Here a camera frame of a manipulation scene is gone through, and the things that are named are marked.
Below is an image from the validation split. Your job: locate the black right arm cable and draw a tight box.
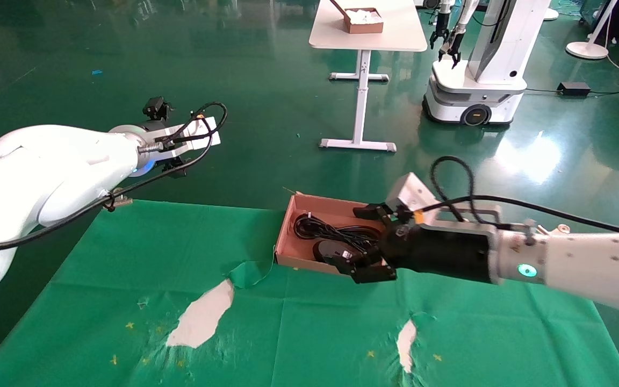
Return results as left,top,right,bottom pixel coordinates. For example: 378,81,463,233
422,155,619,241

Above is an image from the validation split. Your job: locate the black cable bundle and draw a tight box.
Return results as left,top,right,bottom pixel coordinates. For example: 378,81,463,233
293,213,386,250

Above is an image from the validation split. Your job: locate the green table cloth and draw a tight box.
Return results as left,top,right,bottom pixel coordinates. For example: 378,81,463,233
0,199,619,387

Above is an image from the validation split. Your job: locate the black power adapter brick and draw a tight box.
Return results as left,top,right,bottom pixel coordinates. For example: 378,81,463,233
557,82,592,97

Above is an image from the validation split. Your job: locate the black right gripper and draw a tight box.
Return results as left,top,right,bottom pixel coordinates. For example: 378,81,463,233
336,203,496,284

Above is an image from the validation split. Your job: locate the open brown cardboard box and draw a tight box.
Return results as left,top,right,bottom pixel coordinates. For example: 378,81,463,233
274,187,398,276

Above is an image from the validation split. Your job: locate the white crumpled packing paper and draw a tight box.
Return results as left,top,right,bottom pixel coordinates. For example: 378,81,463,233
346,8,383,24

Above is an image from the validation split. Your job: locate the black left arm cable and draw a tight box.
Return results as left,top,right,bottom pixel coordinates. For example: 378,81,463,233
0,101,229,254

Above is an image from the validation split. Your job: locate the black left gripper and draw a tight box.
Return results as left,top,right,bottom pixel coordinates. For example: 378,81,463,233
142,96,190,179

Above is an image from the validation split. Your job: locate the black background robot gripper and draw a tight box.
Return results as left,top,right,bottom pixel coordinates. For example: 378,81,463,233
430,24,450,51
440,32,464,69

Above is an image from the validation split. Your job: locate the black computer mouse with cable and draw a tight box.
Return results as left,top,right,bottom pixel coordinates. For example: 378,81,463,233
312,239,368,268

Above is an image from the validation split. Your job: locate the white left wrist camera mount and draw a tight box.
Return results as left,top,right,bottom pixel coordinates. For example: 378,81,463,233
153,116,222,161

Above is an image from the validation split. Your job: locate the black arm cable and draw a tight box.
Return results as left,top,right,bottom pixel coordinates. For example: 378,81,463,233
0,101,229,254
422,155,619,241

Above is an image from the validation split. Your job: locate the white wheeled background robot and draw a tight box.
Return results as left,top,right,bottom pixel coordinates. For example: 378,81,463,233
422,0,553,128

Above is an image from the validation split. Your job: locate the small brown cardboard box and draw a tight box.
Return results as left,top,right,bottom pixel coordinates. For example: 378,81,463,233
330,0,385,35

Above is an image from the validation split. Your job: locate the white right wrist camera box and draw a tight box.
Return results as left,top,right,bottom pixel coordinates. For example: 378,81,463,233
384,172,440,214

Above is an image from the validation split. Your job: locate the white pedestal table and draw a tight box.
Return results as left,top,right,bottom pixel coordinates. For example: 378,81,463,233
309,0,429,153

